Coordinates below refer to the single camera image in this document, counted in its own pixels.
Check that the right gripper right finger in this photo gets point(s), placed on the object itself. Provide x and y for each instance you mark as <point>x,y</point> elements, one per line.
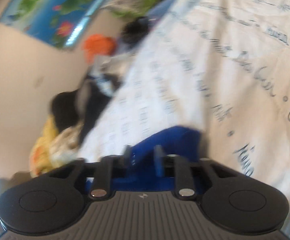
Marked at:
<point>177,167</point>

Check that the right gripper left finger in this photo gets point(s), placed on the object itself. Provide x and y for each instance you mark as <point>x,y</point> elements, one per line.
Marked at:
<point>102,172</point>

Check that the blue knit sweater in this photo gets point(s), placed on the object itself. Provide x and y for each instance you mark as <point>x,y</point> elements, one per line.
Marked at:
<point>141,178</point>

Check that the green and white clothes pile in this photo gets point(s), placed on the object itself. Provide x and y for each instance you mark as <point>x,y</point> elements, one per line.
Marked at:
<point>129,9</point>

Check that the yellow floral blanket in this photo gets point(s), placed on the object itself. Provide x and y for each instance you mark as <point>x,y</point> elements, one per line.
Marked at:
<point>53,148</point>

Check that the black garment pile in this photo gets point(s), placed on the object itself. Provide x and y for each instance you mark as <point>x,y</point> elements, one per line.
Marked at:
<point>84,104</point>

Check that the white duvet with script text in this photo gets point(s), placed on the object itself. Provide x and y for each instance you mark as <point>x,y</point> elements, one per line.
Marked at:
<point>221,67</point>

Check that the orange garment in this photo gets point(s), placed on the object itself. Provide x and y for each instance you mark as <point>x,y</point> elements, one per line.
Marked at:
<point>98,44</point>

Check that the blue floral wall poster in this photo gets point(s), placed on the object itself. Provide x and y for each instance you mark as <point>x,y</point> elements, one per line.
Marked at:
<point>59,23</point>

